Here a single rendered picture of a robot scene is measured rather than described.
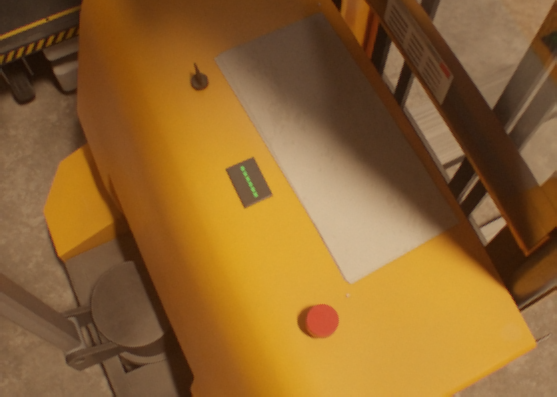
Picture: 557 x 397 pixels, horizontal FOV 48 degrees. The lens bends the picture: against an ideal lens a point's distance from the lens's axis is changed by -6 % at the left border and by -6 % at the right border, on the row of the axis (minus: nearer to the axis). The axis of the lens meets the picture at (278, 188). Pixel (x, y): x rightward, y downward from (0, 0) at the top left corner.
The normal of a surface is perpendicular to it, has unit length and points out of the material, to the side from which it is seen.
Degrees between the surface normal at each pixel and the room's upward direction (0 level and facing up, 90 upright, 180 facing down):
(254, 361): 45
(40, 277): 0
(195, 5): 0
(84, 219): 22
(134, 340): 0
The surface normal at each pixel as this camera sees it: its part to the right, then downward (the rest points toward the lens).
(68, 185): -0.33, -0.21
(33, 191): 0.01, -0.38
